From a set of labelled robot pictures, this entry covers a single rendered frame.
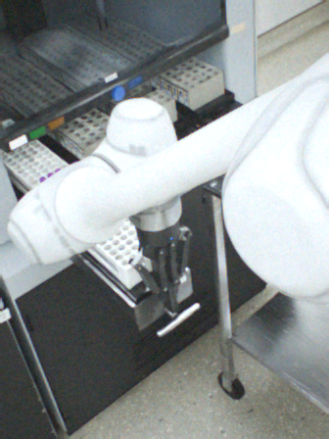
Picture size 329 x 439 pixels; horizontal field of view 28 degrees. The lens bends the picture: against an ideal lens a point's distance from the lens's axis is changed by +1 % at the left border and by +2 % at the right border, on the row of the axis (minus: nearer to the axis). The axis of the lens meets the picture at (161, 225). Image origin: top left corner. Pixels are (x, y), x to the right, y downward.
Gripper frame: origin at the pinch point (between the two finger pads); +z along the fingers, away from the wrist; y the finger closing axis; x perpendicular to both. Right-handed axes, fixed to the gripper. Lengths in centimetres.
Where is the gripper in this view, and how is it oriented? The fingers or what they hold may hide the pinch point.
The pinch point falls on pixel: (168, 295)
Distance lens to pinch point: 123.2
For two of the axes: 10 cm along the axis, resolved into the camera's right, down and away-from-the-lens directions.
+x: 6.2, 4.8, -6.2
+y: -7.8, 4.9, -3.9
